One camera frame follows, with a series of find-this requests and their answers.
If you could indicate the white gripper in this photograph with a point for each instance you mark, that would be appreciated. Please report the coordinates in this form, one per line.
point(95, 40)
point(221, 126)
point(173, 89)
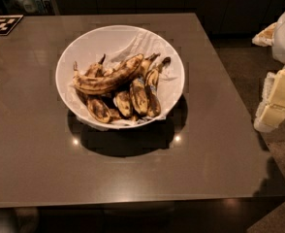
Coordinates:
point(271, 111)

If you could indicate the long spotted top banana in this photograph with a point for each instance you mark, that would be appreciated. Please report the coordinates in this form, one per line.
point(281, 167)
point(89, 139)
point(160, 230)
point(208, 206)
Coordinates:
point(128, 70)

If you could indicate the spotted banana centre right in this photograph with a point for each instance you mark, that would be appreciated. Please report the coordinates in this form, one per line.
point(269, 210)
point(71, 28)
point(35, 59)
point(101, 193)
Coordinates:
point(137, 88)

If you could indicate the spotted banana lower left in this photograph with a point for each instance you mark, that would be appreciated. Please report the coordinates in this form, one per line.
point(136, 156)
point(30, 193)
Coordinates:
point(98, 109)

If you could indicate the white bowl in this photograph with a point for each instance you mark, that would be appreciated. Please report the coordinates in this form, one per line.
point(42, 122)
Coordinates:
point(117, 43)

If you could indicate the spotted banana far right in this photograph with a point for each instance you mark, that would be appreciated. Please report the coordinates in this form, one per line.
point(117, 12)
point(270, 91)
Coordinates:
point(151, 84)

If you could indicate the spotted banana back left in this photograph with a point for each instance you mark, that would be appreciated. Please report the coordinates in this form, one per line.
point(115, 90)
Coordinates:
point(95, 69)

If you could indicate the black white marker tag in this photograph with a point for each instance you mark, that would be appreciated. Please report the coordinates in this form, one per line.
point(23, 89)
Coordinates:
point(8, 23)

